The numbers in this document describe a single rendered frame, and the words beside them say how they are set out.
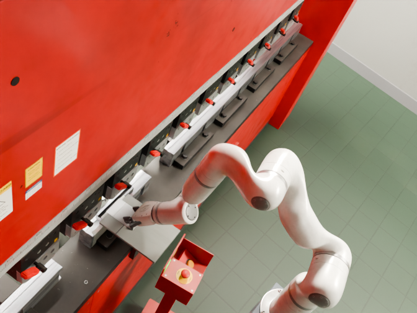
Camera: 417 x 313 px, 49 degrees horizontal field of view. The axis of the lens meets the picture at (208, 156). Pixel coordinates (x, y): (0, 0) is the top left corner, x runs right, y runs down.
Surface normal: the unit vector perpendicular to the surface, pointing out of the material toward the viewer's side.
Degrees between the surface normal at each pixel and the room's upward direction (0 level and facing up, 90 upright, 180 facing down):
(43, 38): 90
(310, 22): 90
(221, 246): 0
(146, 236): 0
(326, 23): 90
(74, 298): 0
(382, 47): 90
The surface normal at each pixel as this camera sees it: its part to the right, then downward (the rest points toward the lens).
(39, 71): 0.82, 0.55
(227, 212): 0.29, -0.63
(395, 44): -0.61, 0.47
